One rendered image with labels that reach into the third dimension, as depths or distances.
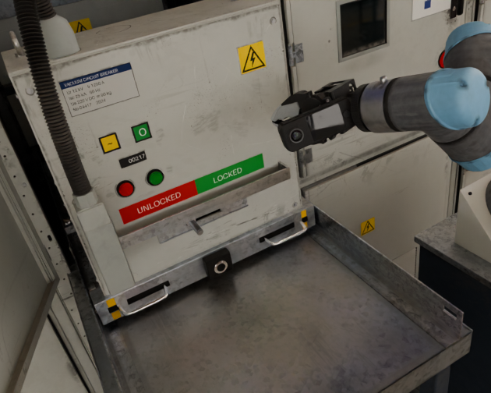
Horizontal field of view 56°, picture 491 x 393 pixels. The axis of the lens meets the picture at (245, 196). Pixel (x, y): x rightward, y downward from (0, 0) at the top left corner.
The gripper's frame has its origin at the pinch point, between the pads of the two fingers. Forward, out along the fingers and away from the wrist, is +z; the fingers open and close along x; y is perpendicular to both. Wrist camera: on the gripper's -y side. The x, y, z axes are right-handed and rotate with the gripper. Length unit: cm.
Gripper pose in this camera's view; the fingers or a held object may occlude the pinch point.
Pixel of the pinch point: (274, 122)
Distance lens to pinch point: 84.6
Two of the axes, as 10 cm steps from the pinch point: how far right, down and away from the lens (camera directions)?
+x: -3.5, -8.8, -3.4
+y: 7.1, -4.8, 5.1
